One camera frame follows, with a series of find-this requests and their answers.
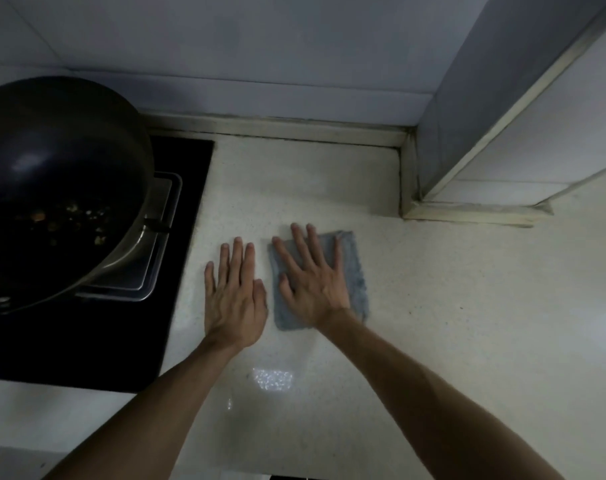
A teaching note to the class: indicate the person's right hand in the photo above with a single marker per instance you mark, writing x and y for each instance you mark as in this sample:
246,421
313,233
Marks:
318,289

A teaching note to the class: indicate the person's left hand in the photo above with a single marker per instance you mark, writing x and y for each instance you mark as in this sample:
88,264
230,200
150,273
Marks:
235,312

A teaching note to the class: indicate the person's left middle finger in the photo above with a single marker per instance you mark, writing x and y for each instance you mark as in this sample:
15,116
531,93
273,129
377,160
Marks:
237,262

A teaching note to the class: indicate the person's right thumb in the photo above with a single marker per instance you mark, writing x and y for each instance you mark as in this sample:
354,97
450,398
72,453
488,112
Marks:
286,289

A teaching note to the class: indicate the person's right little finger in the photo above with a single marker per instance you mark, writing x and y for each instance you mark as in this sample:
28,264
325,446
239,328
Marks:
339,254

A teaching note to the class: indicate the person's left little finger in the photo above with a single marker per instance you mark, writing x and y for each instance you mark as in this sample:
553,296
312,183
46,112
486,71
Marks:
210,282

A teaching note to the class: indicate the person's right middle finger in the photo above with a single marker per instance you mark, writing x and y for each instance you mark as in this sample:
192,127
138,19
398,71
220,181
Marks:
302,247

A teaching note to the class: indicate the person's left thumb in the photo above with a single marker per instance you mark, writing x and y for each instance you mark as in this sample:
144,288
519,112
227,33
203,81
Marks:
261,297

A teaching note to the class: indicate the grey cleaning cloth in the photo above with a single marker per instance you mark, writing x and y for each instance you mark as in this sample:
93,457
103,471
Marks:
357,289

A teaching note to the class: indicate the person's right forearm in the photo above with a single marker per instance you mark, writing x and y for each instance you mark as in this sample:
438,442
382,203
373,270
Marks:
433,404

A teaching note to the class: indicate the person's left forearm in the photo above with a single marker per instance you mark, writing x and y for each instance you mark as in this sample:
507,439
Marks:
152,414

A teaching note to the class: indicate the silver burner drip tray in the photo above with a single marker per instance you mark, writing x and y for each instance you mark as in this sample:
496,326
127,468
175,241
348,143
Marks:
155,259

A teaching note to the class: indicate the black glass gas stove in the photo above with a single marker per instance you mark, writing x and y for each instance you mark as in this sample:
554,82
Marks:
188,204

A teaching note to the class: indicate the cooked food bits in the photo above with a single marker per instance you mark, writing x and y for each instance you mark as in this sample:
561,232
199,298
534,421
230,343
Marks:
65,222

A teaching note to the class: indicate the black wok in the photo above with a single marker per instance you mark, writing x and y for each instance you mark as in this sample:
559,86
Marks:
57,159

